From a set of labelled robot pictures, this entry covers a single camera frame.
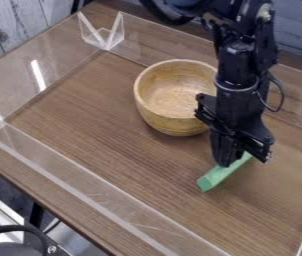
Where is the brown wooden bowl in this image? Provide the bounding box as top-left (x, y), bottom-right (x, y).
top-left (133, 59), bottom-right (216, 137)

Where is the black table leg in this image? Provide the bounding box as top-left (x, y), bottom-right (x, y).
top-left (29, 203), bottom-right (44, 229)

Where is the green rectangular block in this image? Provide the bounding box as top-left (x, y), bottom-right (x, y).
top-left (196, 153), bottom-right (252, 192)

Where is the clear acrylic enclosure wall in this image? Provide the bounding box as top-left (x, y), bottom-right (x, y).
top-left (0, 12), bottom-right (302, 256)

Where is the black cable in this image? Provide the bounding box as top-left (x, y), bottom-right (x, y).
top-left (0, 224), bottom-right (48, 256)

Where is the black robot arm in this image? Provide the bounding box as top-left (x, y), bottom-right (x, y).
top-left (139, 0), bottom-right (278, 167)

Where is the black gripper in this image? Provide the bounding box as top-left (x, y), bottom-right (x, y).
top-left (195, 78), bottom-right (275, 167)

